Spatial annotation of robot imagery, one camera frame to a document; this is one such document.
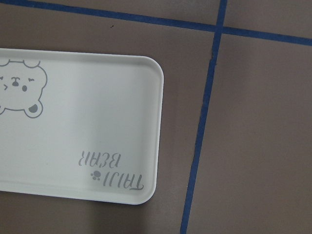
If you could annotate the white bear tray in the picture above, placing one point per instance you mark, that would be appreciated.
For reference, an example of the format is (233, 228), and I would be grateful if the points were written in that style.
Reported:
(80, 125)

